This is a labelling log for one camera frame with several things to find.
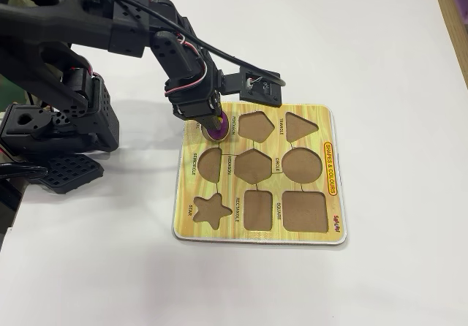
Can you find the purple oval piece yellow pin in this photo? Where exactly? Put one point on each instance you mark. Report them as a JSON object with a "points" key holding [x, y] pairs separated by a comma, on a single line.
{"points": [[219, 135]]}

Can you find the wooden shape puzzle board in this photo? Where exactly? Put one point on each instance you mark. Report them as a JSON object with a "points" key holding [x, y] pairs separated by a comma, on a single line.
{"points": [[226, 231]]}

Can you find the black grid table clamp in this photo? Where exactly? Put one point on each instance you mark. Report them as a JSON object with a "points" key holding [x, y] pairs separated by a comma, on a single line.
{"points": [[71, 174]]}

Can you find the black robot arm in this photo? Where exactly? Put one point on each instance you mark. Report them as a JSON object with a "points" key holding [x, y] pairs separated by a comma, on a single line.
{"points": [[55, 19]]}

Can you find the black clamp lever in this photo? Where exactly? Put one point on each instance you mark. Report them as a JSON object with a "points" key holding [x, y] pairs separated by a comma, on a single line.
{"points": [[22, 170]]}

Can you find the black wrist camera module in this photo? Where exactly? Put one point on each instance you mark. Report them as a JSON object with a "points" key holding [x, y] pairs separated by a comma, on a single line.
{"points": [[261, 86]]}

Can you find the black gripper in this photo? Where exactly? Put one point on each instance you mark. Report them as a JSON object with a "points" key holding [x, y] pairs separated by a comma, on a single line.
{"points": [[192, 111]]}

